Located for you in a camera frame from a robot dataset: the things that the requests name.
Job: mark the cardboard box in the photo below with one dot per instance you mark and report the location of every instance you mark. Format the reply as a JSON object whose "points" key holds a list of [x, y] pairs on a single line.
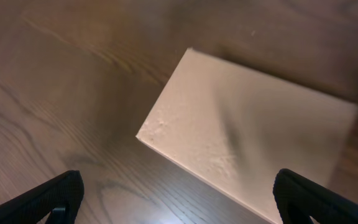
{"points": [[234, 128]]}

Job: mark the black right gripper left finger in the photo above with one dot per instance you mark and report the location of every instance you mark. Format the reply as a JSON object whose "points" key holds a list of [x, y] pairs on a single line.
{"points": [[59, 199]]}

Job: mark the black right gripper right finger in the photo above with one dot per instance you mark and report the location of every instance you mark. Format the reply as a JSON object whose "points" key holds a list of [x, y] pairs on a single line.
{"points": [[300, 200]]}

